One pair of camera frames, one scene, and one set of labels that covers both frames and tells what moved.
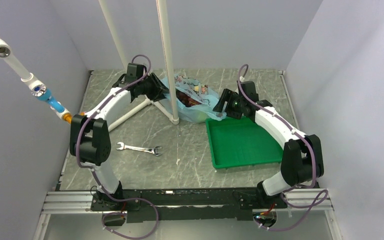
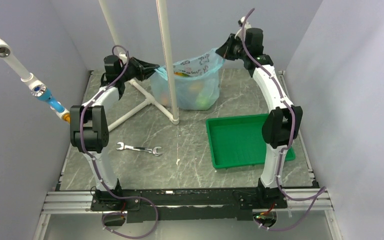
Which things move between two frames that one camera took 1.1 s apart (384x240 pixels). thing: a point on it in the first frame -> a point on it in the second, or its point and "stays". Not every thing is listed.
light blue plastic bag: [208, 99] -> [197, 81]
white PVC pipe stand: [172, 117] stays
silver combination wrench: [152, 150] stays
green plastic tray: [234, 142] stays
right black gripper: [228, 95] -> [225, 51]
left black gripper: [159, 88] -> [144, 70]
